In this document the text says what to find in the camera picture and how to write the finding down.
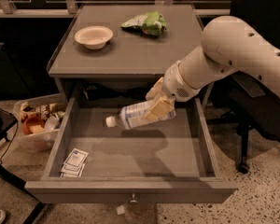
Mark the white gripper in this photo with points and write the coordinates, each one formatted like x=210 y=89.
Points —
x=174 y=84

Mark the blue label plastic bottle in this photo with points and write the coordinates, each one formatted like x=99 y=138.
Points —
x=132 y=116

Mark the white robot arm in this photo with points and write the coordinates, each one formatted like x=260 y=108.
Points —
x=228 y=45

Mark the open grey top drawer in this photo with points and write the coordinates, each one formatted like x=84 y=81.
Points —
x=171 y=161

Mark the grey drawer cabinet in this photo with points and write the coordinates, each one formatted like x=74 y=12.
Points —
x=130 y=58

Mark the drawer key with tag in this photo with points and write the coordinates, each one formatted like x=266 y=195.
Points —
x=127 y=207

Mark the green chip bag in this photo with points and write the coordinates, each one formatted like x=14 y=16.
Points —
x=150 y=23

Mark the white bowl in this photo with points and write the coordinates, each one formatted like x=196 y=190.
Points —
x=93 y=37

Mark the black office chair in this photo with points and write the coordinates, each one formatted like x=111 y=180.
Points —
x=252 y=106

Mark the white paper packets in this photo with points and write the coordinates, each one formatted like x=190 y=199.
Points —
x=73 y=165

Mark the clear plastic bin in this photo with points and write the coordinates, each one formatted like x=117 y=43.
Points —
x=50 y=109

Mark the orange bowl in bin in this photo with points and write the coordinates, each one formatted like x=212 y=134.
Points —
x=33 y=124

